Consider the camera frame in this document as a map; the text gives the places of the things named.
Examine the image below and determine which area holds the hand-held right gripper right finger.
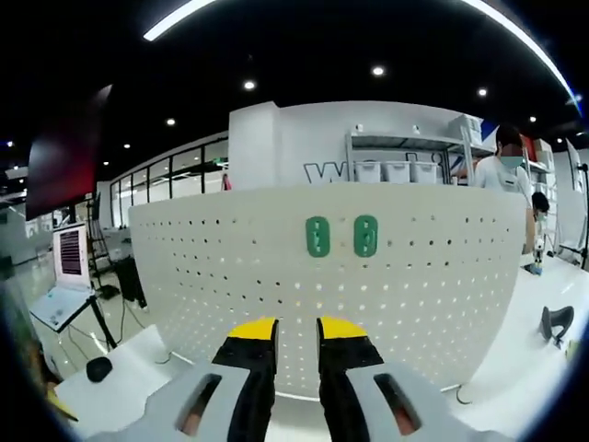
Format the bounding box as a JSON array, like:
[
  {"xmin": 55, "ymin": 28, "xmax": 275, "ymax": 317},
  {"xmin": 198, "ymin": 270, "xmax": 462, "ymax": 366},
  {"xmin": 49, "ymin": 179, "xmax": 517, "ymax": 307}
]
[{"xmin": 316, "ymin": 315, "xmax": 502, "ymax": 442}]

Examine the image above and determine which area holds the open white laptop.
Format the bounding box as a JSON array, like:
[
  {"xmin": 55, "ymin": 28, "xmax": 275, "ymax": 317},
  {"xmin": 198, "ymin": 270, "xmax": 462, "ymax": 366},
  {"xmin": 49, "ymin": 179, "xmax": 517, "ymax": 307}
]
[{"xmin": 29, "ymin": 223, "xmax": 96, "ymax": 331}]

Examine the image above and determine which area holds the black laptop stand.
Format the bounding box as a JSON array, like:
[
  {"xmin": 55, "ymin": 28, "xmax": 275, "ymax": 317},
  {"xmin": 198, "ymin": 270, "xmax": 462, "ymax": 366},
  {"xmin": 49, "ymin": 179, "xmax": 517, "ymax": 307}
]
[{"xmin": 68, "ymin": 294, "xmax": 119, "ymax": 351}]

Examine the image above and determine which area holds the green hook assembly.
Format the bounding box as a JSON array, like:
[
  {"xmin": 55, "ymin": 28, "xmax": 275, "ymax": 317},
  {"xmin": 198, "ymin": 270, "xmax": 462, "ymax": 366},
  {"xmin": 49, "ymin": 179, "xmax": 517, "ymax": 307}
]
[
  {"xmin": 305, "ymin": 215, "xmax": 331, "ymax": 258},
  {"xmin": 352, "ymin": 215, "xmax": 379, "ymax": 258}
]

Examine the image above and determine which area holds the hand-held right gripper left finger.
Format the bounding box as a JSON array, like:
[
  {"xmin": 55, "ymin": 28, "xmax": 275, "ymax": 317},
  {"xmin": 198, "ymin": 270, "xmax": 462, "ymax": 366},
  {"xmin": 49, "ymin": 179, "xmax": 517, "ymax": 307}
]
[{"xmin": 89, "ymin": 316, "xmax": 281, "ymax": 442}]

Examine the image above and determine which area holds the black computer tower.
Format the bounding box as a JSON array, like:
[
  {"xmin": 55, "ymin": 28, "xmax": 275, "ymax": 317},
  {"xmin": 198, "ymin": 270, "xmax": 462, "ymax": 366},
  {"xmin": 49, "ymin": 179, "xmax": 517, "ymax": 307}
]
[{"xmin": 114, "ymin": 257, "xmax": 148, "ymax": 308}]

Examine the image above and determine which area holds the grey metal shelf rack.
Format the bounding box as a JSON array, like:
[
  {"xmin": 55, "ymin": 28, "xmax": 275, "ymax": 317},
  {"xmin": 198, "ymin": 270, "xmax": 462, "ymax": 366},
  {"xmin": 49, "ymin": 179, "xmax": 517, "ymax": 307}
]
[{"xmin": 344, "ymin": 123, "xmax": 484, "ymax": 185}]

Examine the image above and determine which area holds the black curved headset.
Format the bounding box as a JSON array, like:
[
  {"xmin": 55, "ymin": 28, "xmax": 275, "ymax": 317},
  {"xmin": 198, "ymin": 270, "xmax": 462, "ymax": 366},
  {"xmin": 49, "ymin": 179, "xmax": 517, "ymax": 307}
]
[{"xmin": 540, "ymin": 305, "xmax": 575, "ymax": 349}]

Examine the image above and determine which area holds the white storage bin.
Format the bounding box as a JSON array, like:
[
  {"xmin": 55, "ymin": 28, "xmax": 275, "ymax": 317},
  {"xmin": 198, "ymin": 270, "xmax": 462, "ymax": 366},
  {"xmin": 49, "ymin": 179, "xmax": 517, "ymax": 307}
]
[
  {"xmin": 384, "ymin": 160, "xmax": 410, "ymax": 183},
  {"xmin": 410, "ymin": 160, "xmax": 438, "ymax": 183},
  {"xmin": 356, "ymin": 160, "xmax": 383, "ymax": 183}
]

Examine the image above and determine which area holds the dark red display screen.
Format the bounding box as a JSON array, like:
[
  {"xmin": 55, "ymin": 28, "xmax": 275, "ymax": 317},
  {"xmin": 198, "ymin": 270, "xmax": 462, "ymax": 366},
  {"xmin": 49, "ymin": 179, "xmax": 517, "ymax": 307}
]
[{"xmin": 25, "ymin": 85, "xmax": 114, "ymax": 222}]

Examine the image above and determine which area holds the long ceiling light strip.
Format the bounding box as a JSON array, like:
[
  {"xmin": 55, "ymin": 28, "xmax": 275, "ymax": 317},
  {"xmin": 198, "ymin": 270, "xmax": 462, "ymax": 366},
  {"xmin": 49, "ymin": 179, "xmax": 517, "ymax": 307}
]
[{"xmin": 473, "ymin": 0, "xmax": 576, "ymax": 93}]

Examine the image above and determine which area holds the black computer mouse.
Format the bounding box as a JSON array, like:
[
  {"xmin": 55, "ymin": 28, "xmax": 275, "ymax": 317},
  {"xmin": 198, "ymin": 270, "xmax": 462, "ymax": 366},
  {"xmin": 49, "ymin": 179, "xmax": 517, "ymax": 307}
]
[{"xmin": 86, "ymin": 356, "xmax": 114, "ymax": 383}]

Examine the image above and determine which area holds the white perforated mounting plate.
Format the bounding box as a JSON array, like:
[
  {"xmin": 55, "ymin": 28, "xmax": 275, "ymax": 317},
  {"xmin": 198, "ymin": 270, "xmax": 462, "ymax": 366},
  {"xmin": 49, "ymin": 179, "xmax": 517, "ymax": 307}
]
[{"xmin": 127, "ymin": 181, "xmax": 528, "ymax": 406}]

